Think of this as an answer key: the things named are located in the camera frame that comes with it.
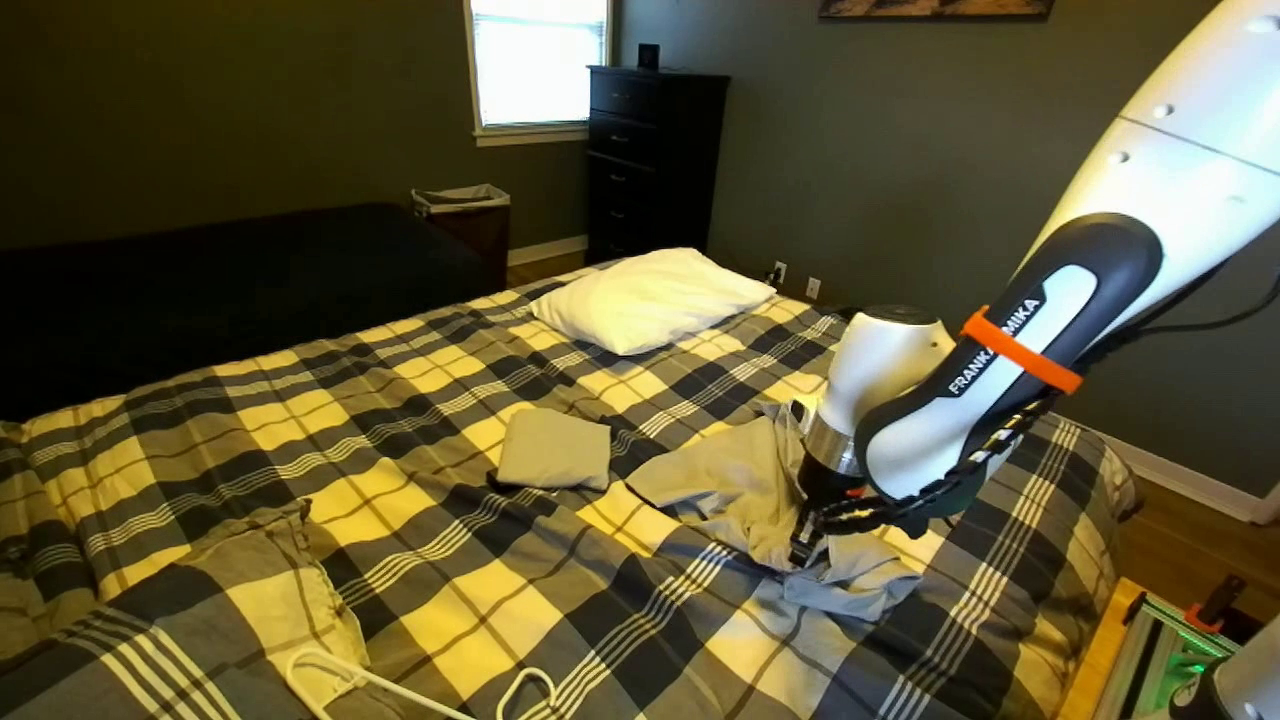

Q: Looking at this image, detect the white plastic hanger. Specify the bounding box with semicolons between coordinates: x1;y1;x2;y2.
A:
285;648;471;720

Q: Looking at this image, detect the bright window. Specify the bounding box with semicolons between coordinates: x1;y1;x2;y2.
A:
463;0;613;149

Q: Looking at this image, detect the yellow grey plaid comforter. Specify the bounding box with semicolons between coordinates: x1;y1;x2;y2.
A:
0;291;1135;720

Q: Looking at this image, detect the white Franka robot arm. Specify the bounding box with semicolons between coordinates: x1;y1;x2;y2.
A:
793;0;1280;556

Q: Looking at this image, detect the green tool by bed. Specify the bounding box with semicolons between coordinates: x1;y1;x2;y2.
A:
1100;578;1275;720

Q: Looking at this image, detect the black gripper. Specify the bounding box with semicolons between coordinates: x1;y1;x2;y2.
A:
793;460;919;569

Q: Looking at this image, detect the black tall dresser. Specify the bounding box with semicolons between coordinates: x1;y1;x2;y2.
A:
585;65;728;259

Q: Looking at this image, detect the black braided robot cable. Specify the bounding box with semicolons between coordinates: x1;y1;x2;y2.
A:
824;263;1280;531

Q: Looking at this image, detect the small dark object on dresser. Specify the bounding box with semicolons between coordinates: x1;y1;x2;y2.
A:
638;44;659;71

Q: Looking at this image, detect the dark wooden nightstand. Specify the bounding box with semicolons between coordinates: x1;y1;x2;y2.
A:
411;186;511;290

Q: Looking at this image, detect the folded grey cloth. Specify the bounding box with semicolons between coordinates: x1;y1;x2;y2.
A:
498;407;613;490

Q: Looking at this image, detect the framed wall picture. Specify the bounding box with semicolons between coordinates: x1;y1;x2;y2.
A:
816;0;1056;21

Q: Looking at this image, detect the light blue grey pillowcase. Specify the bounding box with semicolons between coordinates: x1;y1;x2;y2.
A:
627;407;919;619

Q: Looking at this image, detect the white pillow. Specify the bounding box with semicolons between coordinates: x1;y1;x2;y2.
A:
531;247;778;355

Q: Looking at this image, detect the white hanger hook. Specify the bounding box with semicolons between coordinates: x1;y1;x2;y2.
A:
492;667;559;720

